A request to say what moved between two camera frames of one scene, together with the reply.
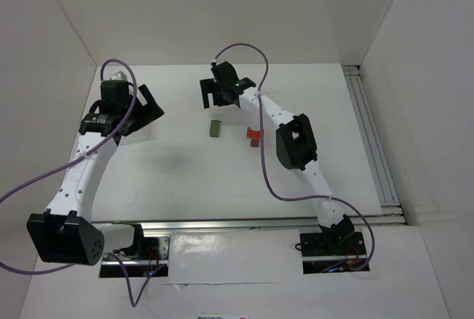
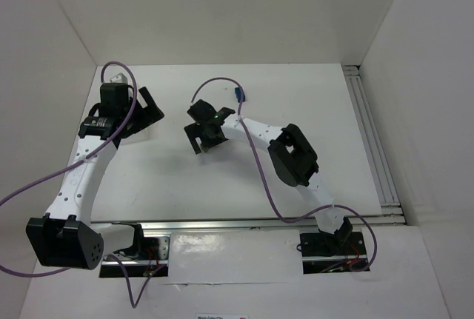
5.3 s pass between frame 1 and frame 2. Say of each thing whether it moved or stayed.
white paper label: stayed
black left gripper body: stayed
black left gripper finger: stayed
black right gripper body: moved
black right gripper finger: moved
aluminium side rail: stayed
